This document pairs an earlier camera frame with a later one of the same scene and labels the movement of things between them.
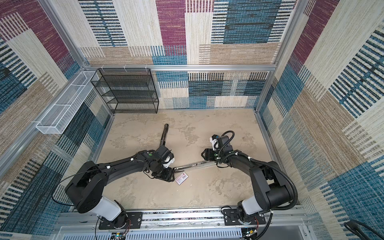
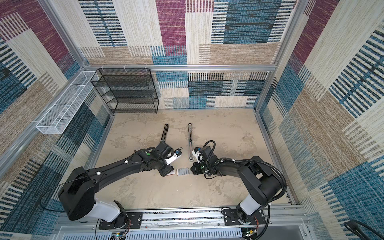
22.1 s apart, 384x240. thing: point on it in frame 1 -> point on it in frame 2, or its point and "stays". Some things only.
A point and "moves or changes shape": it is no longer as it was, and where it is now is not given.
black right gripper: (208, 154) -> (196, 171)
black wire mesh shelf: (127, 90) stays
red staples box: (181, 178) moves or changes shape
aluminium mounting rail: (288, 223) stays
